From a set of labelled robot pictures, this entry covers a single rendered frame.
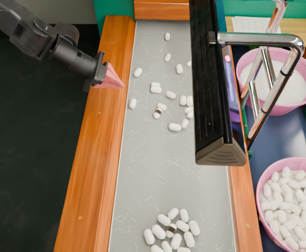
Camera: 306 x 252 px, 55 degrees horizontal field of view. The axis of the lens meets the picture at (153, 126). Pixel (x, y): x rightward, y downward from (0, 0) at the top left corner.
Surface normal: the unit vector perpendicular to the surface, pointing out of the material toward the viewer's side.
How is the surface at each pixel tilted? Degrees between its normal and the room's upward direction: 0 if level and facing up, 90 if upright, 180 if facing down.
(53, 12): 90
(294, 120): 0
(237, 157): 90
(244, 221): 0
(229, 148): 90
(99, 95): 0
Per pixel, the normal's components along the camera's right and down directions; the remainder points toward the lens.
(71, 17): 0.00, 0.83
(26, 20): 0.65, -0.55
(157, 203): 0.00, -0.56
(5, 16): -0.19, 0.55
